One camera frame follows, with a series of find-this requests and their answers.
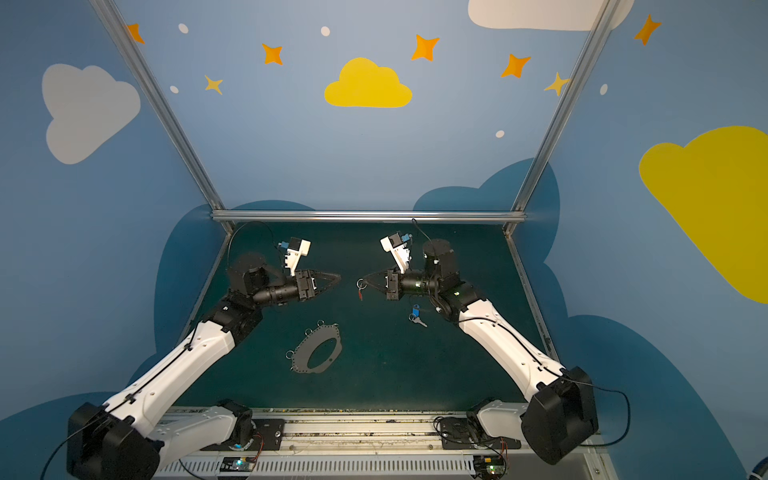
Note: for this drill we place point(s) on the grey oval keyring plate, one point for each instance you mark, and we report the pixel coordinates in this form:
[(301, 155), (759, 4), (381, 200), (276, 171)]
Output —
[(314, 338)]

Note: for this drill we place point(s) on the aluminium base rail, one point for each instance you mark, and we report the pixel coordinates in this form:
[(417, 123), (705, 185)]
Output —
[(325, 444)]

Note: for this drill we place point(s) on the aluminium frame left post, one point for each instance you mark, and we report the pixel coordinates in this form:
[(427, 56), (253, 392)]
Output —
[(113, 22)]

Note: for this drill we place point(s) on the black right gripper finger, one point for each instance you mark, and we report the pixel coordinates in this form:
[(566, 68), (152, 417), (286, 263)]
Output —
[(378, 278), (372, 289)]

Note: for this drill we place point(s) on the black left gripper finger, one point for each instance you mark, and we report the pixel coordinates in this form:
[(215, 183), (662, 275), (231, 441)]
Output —
[(327, 277), (324, 288)]

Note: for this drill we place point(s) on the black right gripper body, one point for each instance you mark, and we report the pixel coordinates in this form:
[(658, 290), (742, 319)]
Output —
[(390, 283)]

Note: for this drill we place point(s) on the left controller board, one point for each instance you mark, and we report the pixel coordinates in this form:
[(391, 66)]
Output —
[(241, 465)]

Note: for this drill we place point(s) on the right controller board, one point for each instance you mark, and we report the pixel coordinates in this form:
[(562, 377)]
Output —
[(489, 467)]

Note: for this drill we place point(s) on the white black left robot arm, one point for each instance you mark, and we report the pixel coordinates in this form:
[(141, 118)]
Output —
[(122, 438)]

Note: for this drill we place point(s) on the blue key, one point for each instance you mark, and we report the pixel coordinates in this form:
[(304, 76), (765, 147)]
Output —
[(415, 316)]

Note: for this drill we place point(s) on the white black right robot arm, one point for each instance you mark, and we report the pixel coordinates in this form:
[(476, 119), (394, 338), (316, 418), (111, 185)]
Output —
[(561, 411)]

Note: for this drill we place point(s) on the controller board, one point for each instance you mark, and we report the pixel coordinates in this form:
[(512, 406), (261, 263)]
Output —
[(489, 467), (241, 465)]

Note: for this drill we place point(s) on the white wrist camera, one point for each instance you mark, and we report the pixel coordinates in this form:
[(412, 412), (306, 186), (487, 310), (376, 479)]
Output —
[(293, 251), (399, 246)]

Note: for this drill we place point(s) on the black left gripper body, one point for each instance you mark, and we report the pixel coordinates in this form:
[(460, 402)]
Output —
[(304, 285)]

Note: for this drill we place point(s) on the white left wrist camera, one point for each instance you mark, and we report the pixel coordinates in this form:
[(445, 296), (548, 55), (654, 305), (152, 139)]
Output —
[(293, 251)]

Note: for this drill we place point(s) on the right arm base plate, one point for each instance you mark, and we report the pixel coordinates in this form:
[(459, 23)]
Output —
[(457, 433)]

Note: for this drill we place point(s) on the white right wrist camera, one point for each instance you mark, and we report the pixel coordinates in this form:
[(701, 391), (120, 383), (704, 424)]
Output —
[(399, 246)]

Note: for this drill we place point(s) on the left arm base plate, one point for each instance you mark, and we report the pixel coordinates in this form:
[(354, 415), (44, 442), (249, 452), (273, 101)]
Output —
[(263, 434)]

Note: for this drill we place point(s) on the aluminium frame post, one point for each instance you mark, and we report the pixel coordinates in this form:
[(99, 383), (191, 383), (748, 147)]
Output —
[(113, 22), (580, 74)]

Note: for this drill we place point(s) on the aluminium frame right post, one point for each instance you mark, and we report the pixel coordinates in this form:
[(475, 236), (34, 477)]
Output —
[(580, 74)]

